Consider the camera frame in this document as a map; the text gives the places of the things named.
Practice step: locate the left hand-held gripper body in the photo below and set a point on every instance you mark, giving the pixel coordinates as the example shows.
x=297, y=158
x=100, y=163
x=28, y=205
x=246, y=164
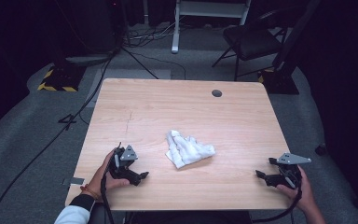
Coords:
x=121, y=166

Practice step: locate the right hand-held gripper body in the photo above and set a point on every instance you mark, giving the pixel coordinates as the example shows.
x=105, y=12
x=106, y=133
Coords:
x=287, y=169

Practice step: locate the white towel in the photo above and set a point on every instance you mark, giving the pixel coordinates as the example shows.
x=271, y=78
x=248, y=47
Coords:
x=188, y=149

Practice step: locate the person's left hand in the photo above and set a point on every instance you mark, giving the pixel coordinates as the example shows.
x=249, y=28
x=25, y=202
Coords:
x=101, y=180

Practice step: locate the person's right hand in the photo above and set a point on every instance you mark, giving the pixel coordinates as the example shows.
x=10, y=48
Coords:
x=304, y=193

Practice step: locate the small black floor object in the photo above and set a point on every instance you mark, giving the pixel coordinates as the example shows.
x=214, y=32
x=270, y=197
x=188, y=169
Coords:
x=320, y=149

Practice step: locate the grey tape strip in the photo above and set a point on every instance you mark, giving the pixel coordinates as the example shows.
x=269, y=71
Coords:
x=74, y=181

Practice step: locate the person's dark lap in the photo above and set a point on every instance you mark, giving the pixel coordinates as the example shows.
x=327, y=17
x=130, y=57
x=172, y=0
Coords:
x=183, y=217

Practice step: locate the yellow black striped stand base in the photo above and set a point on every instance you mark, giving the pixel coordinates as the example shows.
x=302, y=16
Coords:
x=60, y=79
x=279, y=82

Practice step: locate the dark round table grommet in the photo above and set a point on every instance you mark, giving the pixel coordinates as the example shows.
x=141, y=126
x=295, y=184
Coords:
x=217, y=93

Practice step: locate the black folding chair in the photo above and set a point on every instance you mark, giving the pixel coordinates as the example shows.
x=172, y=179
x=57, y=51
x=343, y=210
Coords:
x=251, y=40

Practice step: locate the large dark box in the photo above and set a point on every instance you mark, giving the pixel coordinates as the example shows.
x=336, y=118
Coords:
x=87, y=28

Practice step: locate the black slanted stand post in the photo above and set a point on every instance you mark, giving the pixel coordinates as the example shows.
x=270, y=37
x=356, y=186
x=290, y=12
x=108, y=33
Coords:
x=295, y=34

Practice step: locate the white metal desk frame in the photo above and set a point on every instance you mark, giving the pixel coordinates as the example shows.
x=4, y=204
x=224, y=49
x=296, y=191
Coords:
x=199, y=9

